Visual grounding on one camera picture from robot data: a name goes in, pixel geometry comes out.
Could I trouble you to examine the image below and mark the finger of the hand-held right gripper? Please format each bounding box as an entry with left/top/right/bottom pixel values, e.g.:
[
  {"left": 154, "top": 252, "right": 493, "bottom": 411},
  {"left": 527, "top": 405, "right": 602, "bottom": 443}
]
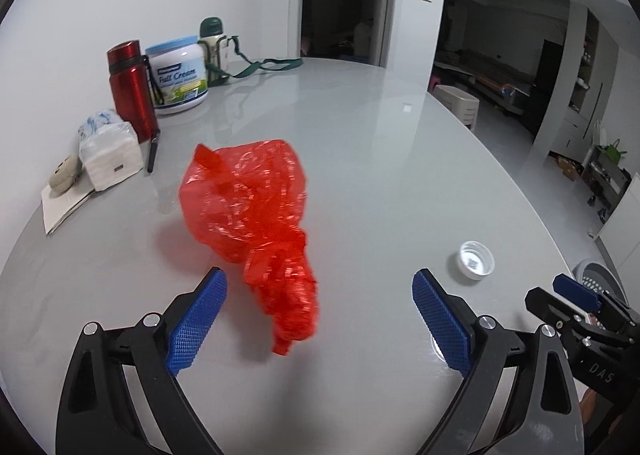
[
  {"left": 552, "top": 273, "right": 640, "bottom": 331},
  {"left": 525, "top": 286, "right": 583, "bottom": 336}
]

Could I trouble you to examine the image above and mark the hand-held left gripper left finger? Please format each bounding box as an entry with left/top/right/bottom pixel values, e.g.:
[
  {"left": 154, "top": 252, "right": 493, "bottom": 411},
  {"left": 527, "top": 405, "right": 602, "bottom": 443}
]
[{"left": 55, "top": 266, "right": 228, "bottom": 455}]

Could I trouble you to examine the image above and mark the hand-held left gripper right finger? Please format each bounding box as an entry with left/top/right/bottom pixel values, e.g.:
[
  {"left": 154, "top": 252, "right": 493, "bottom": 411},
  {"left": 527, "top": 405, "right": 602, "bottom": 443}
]
[{"left": 411, "top": 269, "right": 585, "bottom": 455}]

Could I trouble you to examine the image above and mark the grey mesh basket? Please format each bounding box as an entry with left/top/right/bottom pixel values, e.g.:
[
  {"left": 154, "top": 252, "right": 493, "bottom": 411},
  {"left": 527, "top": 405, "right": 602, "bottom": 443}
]
[{"left": 571, "top": 258, "right": 626, "bottom": 301}]

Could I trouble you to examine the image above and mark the white bottle cap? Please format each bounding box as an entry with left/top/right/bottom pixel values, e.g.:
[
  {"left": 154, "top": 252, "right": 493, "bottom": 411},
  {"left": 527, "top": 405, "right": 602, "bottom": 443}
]
[{"left": 457, "top": 240, "right": 496, "bottom": 282}]

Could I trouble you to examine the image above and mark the red plastic bag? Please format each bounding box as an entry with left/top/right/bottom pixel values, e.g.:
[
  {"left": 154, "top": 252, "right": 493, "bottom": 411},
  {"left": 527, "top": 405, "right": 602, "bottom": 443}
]
[{"left": 178, "top": 138, "right": 321, "bottom": 357}]

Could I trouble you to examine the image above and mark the person's right hand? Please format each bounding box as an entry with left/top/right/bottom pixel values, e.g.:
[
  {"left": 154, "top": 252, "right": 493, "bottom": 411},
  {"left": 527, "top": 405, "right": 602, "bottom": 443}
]
[{"left": 579, "top": 382, "right": 611, "bottom": 438}]

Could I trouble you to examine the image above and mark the metal storage rack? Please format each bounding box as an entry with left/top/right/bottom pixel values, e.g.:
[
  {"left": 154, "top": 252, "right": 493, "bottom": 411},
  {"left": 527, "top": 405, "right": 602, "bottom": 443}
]
[{"left": 582, "top": 145, "right": 632, "bottom": 216}]

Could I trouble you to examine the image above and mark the cardboard box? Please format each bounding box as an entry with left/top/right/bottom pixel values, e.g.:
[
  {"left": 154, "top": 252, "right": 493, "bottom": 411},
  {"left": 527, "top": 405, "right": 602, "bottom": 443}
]
[{"left": 555, "top": 155, "right": 583, "bottom": 181}]

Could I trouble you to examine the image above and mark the black pen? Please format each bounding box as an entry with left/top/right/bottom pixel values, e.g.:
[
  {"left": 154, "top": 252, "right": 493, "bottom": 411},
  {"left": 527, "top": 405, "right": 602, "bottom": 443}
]
[{"left": 146, "top": 130, "right": 161, "bottom": 173}]

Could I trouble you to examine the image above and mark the folded white paper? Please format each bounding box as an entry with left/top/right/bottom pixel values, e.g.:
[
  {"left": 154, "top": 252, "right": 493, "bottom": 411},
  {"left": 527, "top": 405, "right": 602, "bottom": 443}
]
[{"left": 41, "top": 180, "right": 96, "bottom": 236}]

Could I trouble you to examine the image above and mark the white tissue pack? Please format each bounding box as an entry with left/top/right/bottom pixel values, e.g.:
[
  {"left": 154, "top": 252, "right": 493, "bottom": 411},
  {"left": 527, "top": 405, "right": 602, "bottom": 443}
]
[{"left": 77, "top": 108, "right": 143, "bottom": 192}]

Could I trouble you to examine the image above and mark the white tall cabinet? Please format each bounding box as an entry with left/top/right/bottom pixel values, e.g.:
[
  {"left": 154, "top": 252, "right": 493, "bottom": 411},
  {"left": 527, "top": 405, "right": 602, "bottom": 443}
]
[{"left": 532, "top": 5, "right": 621, "bottom": 156}]

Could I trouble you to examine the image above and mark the small beige pouch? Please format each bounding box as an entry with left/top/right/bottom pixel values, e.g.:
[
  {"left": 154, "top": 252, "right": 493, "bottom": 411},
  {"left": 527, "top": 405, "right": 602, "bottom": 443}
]
[{"left": 48, "top": 152, "right": 83, "bottom": 196}]

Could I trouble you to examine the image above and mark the beige plastic stool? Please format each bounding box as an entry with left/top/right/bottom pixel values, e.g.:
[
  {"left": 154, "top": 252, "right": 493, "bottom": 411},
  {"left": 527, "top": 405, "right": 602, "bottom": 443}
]
[{"left": 431, "top": 84, "right": 481, "bottom": 132}]

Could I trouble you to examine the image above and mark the long work bench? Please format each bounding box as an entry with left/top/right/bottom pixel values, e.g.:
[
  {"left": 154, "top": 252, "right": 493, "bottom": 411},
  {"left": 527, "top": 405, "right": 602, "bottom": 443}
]
[{"left": 435, "top": 48, "right": 536, "bottom": 111}]

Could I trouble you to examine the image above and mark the red metal thermos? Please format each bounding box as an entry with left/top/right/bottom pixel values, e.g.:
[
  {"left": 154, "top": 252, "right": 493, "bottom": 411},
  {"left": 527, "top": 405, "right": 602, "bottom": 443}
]
[{"left": 106, "top": 40, "right": 161, "bottom": 145}]

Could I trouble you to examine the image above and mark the white milk powder can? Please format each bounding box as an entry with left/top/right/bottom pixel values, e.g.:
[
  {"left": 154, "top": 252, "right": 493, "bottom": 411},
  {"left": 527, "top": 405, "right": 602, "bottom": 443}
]
[{"left": 145, "top": 36, "right": 210, "bottom": 116}]

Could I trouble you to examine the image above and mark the green capped drinking bottle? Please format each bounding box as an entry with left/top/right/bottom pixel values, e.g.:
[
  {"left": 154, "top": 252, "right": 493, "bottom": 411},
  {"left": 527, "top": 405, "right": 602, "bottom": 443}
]
[{"left": 199, "top": 16, "right": 232, "bottom": 86}]

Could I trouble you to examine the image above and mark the green carrying strap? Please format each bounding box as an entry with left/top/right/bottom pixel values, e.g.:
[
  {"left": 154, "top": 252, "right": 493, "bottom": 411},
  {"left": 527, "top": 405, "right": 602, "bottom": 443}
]
[{"left": 205, "top": 35, "right": 304, "bottom": 86}]

